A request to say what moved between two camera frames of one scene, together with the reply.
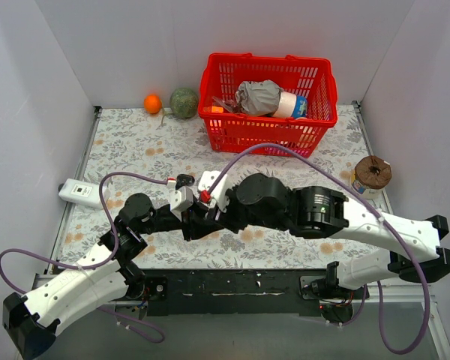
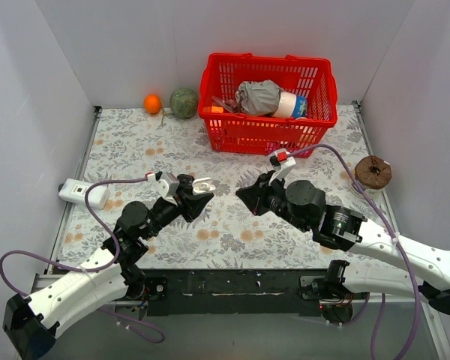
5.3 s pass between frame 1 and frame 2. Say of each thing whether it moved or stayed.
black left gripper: moved
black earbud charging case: stayed
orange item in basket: stayed
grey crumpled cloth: stayed
